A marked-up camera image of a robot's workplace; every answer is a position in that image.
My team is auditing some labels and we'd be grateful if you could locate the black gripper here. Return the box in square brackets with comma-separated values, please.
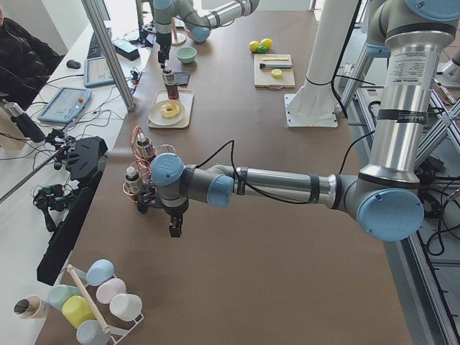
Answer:
[157, 45, 170, 69]
[161, 199, 189, 238]

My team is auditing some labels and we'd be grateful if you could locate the tea bottle white cap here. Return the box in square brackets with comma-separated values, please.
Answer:
[162, 68, 179, 100]

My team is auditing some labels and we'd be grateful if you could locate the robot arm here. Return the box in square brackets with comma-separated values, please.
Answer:
[155, 11, 364, 245]
[152, 0, 259, 68]

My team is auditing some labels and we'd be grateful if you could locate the cream tray with bunny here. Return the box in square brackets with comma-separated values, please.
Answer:
[147, 89, 193, 129]

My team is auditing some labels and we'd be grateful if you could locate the tea bottle in rack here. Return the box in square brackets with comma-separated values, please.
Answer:
[125, 166, 142, 195]
[137, 133, 156, 162]

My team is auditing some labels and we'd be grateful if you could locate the grey folded cloth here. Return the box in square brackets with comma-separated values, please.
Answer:
[174, 71, 190, 86]

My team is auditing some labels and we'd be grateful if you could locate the mint green bowl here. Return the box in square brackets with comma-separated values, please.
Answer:
[175, 47, 197, 64]

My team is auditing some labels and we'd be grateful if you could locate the wooden stand with base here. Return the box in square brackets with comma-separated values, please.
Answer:
[170, 17, 187, 46]

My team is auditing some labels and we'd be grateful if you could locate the yellow glazed donut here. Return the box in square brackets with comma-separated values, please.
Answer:
[160, 102, 180, 119]

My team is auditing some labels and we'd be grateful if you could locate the white round plate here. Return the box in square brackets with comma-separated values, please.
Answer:
[149, 99, 185, 127]

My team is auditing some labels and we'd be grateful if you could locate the blue teach pendant tablet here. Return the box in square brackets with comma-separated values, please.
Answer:
[83, 57, 114, 88]
[37, 87, 92, 124]

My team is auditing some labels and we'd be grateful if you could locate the black computer mouse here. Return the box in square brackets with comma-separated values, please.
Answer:
[66, 59, 81, 70]

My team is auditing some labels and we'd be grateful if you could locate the yellow lemon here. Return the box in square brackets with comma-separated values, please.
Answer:
[260, 37, 273, 50]
[249, 41, 260, 52]

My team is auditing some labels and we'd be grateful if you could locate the blue cup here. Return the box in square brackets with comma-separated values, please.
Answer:
[86, 259, 114, 286]

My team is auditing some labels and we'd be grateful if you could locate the pink cup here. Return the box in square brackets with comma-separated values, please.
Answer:
[96, 277, 127, 304]

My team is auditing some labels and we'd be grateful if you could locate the steel muddler black tip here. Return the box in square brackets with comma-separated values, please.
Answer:
[259, 62, 293, 70]

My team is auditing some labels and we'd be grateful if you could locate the green lime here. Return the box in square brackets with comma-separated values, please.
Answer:
[257, 45, 268, 54]

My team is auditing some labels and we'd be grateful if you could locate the yellow plastic knife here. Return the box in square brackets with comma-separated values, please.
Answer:
[262, 56, 290, 61]

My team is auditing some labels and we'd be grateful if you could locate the white cup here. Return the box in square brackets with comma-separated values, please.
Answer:
[109, 293, 142, 321]

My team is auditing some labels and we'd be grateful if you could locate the wooden cutting board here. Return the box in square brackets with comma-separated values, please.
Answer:
[254, 53, 295, 88]

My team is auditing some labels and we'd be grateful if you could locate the half lemon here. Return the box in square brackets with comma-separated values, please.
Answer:
[271, 68, 282, 79]

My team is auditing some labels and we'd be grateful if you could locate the person in black jacket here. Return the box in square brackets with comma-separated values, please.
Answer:
[1, 14, 63, 108]

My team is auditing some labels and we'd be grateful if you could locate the yellow cup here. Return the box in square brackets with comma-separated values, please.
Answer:
[62, 295, 96, 328]

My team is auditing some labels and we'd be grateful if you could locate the green cup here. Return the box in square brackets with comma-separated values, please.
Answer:
[47, 285, 81, 311]

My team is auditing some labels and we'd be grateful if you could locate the grey cup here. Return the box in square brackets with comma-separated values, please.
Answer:
[76, 320, 110, 345]

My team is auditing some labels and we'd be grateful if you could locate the paper cup with metal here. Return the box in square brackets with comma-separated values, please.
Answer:
[14, 295, 49, 319]

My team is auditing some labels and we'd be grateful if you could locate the copper wire bottle rack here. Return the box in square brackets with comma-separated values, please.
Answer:
[122, 125, 162, 214]

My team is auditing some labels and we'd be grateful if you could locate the aluminium frame post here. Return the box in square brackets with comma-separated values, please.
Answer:
[81, 0, 135, 111]

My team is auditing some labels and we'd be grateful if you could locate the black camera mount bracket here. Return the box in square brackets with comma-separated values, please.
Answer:
[34, 137, 108, 286]

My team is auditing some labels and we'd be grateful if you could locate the white wire cup rack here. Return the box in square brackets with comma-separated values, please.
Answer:
[65, 264, 144, 344]

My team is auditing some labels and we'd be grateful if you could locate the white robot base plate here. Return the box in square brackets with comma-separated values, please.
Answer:
[283, 91, 339, 128]

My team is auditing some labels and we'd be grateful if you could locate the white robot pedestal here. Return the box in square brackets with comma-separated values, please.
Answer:
[299, 1, 361, 116]

